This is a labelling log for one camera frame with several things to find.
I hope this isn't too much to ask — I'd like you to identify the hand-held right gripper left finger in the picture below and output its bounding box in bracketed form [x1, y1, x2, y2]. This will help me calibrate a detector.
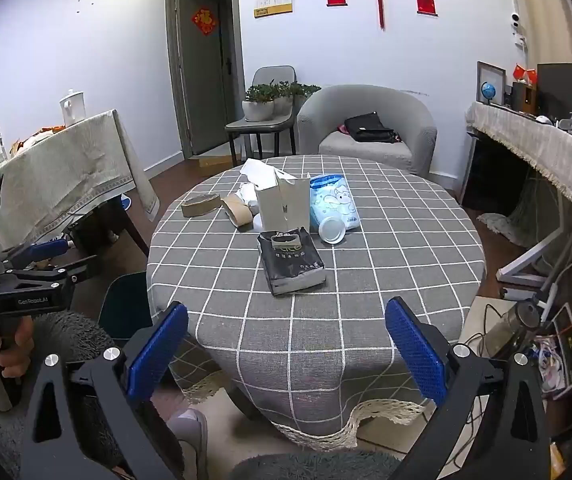
[18, 301, 189, 480]

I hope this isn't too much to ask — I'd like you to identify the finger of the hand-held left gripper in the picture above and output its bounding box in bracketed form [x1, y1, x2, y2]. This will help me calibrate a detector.
[1, 238, 74, 272]
[0, 254, 101, 286]

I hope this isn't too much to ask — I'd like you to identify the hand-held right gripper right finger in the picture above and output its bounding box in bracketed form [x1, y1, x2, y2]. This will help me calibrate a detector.
[384, 296, 552, 480]

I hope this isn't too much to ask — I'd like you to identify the teal plastic bin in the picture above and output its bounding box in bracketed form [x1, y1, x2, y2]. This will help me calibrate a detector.
[98, 272, 154, 341]

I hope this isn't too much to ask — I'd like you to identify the brown paper cup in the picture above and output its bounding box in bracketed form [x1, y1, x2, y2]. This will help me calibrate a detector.
[221, 195, 255, 231]
[181, 193, 222, 218]

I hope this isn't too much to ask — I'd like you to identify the round white plastic container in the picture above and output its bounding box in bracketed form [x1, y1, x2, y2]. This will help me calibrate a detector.
[318, 216, 347, 245]

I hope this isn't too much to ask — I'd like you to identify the blue and white plastic packet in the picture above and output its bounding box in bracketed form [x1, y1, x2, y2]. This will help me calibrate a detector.
[308, 174, 362, 231]

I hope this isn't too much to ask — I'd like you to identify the white paper box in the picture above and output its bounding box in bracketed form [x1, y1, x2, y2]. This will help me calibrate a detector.
[256, 170, 312, 234]

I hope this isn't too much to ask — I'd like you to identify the white paper sheet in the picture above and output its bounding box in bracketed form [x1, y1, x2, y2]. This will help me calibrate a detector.
[240, 158, 297, 183]

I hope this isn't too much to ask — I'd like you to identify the person's left hand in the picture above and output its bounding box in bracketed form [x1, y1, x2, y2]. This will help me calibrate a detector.
[0, 316, 35, 401]

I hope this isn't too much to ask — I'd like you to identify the dark brown box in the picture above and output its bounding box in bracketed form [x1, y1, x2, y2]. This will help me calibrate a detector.
[73, 210, 117, 251]

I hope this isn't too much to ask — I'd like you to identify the dark wooden table leg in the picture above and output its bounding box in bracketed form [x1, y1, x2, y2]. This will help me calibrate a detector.
[108, 199, 150, 258]

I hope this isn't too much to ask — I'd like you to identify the beige patterned tablecloth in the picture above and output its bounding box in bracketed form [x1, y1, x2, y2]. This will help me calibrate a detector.
[0, 109, 161, 256]

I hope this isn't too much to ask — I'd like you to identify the grey slipper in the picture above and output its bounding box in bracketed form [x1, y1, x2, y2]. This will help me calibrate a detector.
[166, 407, 209, 466]

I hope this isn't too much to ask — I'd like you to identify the grey checked tablecloth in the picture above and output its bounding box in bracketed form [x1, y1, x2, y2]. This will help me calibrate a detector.
[146, 155, 487, 451]

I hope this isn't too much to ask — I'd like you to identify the clear glass jar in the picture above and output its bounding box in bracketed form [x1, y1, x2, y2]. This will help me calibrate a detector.
[483, 300, 542, 358]

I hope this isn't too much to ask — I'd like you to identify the pile of snack packets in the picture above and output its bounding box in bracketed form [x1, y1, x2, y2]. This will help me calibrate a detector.
[13, 125, 67, 151]

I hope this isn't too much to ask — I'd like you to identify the white lidded mug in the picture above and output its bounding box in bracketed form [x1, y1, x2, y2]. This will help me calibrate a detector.
[59, 89, 86, 127]

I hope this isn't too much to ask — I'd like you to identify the beige fringed cloth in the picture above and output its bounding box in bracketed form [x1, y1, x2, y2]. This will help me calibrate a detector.
[476, 212, 527, 246]

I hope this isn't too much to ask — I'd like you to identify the flat cardboard box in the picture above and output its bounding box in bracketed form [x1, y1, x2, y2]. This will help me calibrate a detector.
[197, 155, 243, 168]

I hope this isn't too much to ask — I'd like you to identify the grey door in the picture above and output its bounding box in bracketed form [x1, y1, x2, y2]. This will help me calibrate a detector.
[166, 0, 245, 162]

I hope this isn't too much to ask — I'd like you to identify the grey armchair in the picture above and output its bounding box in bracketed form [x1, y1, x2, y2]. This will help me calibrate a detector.
[296, 85, 438, 176]

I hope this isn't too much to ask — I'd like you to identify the black handbag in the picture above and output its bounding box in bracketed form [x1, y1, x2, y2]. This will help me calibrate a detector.
[344, 111, 401, 144]

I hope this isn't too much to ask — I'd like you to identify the beige fringed table runner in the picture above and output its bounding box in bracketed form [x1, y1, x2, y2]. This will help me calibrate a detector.
[467, 101, 572, 236]

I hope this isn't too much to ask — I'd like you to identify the green plant in white pot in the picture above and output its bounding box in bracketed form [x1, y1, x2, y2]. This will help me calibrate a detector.
[273, 81, 322, 116]
[242, 82, 277, 122]

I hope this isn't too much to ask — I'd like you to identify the grey dining chair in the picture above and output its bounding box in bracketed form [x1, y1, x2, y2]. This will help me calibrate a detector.
[225, 66, 298, 163]

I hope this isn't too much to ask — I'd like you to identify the red diamond door decoration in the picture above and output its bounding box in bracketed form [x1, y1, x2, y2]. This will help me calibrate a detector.
[192, 6, 218, 36]

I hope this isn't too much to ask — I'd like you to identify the small wooden box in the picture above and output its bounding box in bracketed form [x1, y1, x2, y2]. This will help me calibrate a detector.
[511, 81, 537, 116]

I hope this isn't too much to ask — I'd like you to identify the framed picture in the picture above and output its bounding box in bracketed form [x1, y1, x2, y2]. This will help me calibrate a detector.
[476, 61, 507, 107]

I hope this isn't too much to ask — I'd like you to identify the black monitor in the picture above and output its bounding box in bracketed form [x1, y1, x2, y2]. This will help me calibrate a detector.
[536, 62, 572, 113]

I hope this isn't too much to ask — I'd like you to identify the white desk frame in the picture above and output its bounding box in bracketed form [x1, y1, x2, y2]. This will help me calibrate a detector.
[496, 220, 572, 286]

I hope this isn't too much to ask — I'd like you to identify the white security camera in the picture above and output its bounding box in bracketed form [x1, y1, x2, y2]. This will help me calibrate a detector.
[510, 11, 528, 48]

